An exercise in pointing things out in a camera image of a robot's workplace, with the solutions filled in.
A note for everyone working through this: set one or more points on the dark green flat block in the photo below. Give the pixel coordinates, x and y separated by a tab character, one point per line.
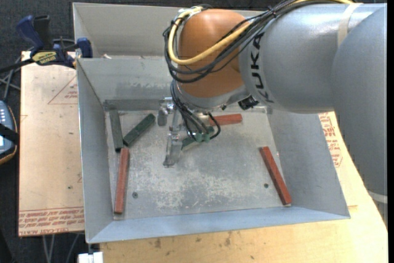
116	131
139	130

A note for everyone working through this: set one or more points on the brown cardboard board, red print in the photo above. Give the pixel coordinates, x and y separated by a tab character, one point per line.
49	138

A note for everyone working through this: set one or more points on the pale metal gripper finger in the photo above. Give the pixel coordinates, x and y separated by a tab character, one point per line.
177	148
168	151

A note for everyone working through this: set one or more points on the black cylinder on white bracket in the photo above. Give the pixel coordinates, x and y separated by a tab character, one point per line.
247	103

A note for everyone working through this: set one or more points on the grey metal bin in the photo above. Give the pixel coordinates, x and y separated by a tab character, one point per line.
215	188

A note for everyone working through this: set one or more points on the red-brown flat block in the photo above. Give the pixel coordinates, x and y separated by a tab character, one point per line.
275	176
229	119
122	181

